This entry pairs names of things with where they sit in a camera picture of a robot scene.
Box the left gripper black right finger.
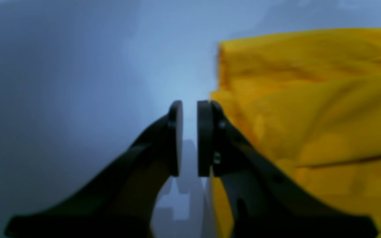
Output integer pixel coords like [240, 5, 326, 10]
[197, 100, 378, 238]

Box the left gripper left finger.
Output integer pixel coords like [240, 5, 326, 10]
[5, 100, 183, 238]

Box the orange yellow T-shirt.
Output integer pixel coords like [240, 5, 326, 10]
[211, 28, 381, 238]

